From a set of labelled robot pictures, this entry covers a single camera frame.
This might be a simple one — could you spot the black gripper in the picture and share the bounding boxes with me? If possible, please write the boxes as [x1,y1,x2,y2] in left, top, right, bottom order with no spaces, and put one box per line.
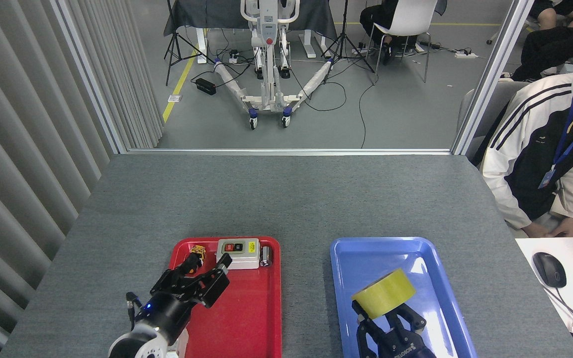
[135,253,232,345]
[351,299,437,358]

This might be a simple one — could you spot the yellow tape roll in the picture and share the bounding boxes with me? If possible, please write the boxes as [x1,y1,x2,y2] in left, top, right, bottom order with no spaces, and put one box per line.
[351,268,417,320]

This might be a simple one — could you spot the person's right hand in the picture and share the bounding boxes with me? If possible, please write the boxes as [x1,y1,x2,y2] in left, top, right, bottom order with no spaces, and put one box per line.
[522,220,552,239]

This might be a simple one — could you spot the person's left hand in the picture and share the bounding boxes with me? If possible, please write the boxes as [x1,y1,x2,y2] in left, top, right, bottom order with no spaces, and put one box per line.
[548,216,573,239]

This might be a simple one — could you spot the yellow push button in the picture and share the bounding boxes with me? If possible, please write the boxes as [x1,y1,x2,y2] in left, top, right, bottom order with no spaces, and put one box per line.
[189,245,207,273]

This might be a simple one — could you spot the red plastic tray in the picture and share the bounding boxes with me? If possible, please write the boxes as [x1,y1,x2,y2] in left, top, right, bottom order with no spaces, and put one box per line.
[167,237,283,358]

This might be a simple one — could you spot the blue plastic tray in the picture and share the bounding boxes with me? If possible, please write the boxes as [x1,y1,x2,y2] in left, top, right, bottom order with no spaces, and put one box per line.
[330,237,479,358]

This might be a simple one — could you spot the black computer mouse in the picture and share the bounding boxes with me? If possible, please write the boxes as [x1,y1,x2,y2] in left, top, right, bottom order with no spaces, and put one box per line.
[532,252,568,289]

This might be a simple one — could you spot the person in white black jacket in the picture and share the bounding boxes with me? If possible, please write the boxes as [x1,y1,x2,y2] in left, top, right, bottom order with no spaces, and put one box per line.
[480,42,573,239]

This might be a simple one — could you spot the grey vertical blinds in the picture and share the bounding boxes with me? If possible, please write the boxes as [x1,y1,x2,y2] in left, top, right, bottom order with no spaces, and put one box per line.
[0,0,166,358]

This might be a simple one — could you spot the white stand on wheels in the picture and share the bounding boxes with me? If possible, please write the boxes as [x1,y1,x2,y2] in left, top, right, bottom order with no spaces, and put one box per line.
[213,0,338,131]

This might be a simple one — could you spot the black tripod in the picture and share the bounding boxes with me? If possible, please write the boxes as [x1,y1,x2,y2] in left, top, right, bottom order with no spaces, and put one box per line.
[163,0,216,87]
[321,0,378,84]

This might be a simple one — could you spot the grey chair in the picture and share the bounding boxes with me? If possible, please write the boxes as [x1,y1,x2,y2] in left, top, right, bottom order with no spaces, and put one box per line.
[457,80,531,161]

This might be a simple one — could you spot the table with black cloth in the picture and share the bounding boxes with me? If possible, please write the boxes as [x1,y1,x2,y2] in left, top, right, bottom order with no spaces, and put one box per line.
[163,0,338,65]

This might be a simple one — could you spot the white chair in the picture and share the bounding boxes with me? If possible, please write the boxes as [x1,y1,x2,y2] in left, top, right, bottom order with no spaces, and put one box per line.
[365,0,439,84]

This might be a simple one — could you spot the person on white chair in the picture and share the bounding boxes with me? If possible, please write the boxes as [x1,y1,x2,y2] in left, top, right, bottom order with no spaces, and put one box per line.
[359,0,449,66]

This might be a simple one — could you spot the person in black trousers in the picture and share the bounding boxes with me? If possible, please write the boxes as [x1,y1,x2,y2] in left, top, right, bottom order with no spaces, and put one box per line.
[499,7,573,83]

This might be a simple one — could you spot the person with bare legs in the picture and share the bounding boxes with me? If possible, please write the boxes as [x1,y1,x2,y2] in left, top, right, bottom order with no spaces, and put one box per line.
[530,0,573,31]

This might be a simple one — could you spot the grey switch box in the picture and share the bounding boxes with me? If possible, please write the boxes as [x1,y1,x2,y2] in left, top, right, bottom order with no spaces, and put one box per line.
[216,238,261,270]

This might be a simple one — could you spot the silver rail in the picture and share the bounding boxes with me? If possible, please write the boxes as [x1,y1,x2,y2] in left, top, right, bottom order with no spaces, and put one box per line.
[126,148,454,156]

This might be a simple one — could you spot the silver post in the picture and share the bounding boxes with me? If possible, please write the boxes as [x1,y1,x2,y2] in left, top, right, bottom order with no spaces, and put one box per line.
[49,0,129,155]
[451,0,536,156]

